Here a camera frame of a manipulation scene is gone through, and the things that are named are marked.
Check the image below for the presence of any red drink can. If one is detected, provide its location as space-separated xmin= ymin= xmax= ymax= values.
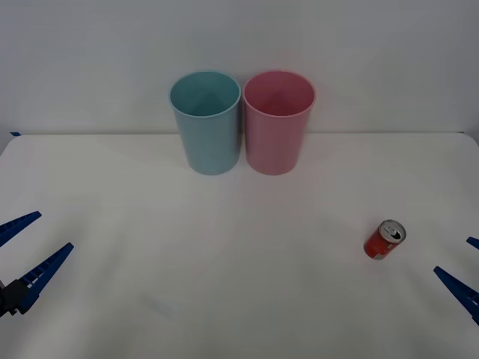
xmin=364 ymin=219 xmax=408 ymax=261

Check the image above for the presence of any pink plastic bin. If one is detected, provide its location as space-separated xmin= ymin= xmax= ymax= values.
xmin=242 ymin=70 xmax=317 ymax=176

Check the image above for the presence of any pale blue plastic bin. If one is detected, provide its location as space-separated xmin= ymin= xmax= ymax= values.
xmin=168 ymin=70 xmax=242 ymax=177

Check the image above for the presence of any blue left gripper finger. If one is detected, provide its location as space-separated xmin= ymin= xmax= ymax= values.
xmin=0 ymin=211 xmax=43 ymax=248
xmin=3 ymin=242 xmax=75 ymax=316

